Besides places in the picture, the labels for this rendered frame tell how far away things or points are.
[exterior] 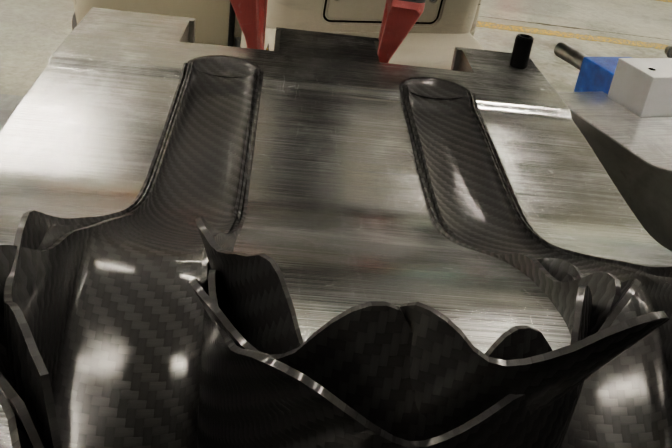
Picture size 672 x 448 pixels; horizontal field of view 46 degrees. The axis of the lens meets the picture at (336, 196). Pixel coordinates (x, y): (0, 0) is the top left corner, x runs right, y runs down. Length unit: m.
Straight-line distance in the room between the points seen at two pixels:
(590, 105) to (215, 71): 0.26
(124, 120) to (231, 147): 0.05
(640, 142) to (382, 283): 0.35
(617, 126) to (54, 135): 0.33
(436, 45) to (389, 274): 0.62
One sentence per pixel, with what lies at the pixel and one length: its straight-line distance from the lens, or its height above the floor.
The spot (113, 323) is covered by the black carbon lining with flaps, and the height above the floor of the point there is 0.91.
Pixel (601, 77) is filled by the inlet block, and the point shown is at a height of 0.86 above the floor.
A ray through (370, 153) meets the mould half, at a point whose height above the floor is 0.88.
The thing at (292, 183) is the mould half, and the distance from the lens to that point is 0.31.
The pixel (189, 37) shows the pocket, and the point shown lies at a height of 0.88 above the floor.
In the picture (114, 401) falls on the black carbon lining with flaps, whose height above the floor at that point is 0.90.
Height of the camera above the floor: 1.03
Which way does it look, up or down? 28 degrees down
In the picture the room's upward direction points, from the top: 8 degrees clockwise
